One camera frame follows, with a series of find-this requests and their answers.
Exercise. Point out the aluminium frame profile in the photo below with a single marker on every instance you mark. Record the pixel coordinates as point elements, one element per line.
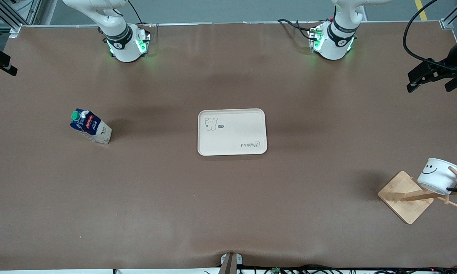
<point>455,17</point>
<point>3,15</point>

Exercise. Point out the wooden mug tree stand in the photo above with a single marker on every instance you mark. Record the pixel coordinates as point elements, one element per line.
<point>403,198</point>

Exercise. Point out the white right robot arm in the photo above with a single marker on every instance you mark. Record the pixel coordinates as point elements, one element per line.
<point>123,45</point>

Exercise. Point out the metal table edge bracket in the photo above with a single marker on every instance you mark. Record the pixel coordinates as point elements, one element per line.
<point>228,262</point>

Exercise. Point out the cream plastic tray bear print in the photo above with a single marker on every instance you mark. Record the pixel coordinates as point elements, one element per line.
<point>232,137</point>

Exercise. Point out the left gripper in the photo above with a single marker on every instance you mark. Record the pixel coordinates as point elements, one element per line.
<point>451,62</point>

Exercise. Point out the blue milk carton green cap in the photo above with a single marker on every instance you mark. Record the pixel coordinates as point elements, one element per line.
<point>91,125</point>

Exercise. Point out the brown table cover mat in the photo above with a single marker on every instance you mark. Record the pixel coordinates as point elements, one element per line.
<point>228,209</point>

